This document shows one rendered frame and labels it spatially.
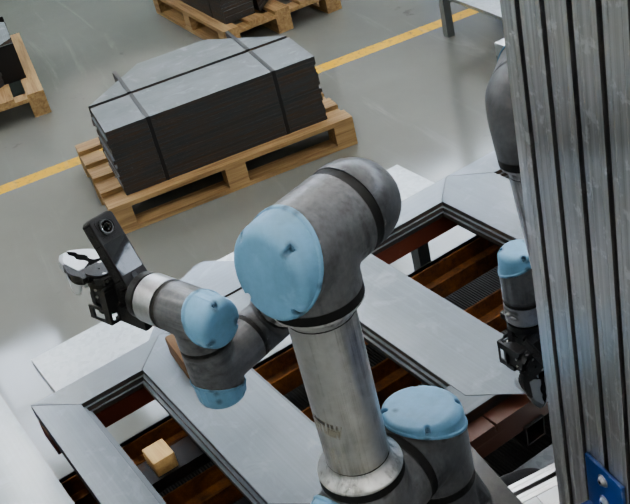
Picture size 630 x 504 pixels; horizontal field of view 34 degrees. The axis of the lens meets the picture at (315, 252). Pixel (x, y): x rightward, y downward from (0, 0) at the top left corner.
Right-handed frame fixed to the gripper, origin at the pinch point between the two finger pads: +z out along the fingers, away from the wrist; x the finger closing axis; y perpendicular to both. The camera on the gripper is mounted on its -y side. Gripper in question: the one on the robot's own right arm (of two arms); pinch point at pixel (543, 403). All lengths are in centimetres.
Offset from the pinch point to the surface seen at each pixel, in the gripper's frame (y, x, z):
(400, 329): 40.2, 4.2, 0.6
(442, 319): 35.8, -4.3, 0.6
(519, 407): 5.0, 2.0, 2.9
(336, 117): 269, -120, 71
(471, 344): 24.4, -2.8, 0.6
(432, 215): 73, -32, 2
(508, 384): 9.4, 0.5, 0.5
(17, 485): 60, 89, 0
